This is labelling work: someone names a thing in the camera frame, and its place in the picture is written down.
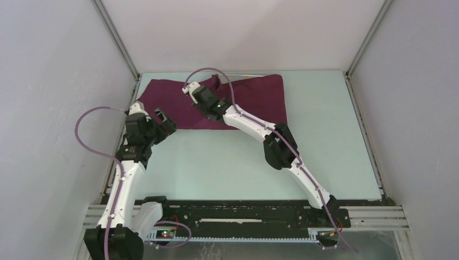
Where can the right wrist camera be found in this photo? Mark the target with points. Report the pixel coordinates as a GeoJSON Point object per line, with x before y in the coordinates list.
{"type": "Point", "coordinates": [197, 92]}

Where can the maroon surgical wrap cloth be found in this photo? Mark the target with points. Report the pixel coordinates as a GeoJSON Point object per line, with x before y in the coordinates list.
{"type": "Point", "coordinates": [261, 96]}

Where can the aluminium frame rail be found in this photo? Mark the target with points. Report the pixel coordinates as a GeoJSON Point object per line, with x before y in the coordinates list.
{"type": "Point", "coordinates": [360, 218]}

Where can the right corner aluminium post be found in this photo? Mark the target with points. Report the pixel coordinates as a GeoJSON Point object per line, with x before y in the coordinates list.
{"type": "Point", "coordinates": [385, 8]}

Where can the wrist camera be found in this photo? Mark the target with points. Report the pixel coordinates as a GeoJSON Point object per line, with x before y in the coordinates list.
{"type": "Point", "coordinates": [197, 92]}
{"type": "Point", "coordinates": [138, 107]}

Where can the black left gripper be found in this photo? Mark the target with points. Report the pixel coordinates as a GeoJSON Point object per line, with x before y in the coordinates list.
{"type": "Point", "coordinates": [168, 126]}

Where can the grey cable duct strip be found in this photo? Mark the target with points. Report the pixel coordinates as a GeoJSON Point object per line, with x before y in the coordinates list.
{"type": "Point", "coordinates": [167, 236]}

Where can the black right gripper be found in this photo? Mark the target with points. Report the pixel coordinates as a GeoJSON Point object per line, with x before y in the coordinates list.
{"type": "Point", "coordinates": [198, 105]}

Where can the steel instrument tray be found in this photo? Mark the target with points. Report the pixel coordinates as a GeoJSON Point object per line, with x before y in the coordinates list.
{"type": "Point", "coordinates": [244, 75]}

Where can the left corner aluminium post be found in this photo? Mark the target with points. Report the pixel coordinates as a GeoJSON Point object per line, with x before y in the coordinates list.
{"type": "Point", "coordinates": [116, 37]}

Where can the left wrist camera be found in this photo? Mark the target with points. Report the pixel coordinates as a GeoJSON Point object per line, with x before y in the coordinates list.
{"type": "Point", "coordinates": [138, 107]}

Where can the corner aluminium post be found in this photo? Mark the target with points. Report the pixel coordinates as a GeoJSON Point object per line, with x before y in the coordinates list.
{"type": "Point", "coordinates": [385, 8]}
{"type": "Point", "coordinates": [116, 37]}

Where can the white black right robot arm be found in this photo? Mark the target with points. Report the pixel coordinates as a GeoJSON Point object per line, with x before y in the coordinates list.
{"type": "Point", "coordinates": [280, 148]}

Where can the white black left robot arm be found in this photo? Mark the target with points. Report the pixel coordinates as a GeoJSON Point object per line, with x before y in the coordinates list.
{"type": "Point", "coordinates": [118, 234]}

